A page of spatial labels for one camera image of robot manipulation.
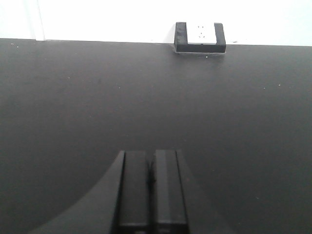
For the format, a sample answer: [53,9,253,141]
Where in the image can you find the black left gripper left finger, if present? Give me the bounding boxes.
[111,151,150,234]

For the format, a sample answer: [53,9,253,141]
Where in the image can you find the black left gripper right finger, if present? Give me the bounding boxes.
[151,149,189,234]

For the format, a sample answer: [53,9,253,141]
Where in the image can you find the black framed power outlet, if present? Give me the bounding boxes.
[174,22,226,54]

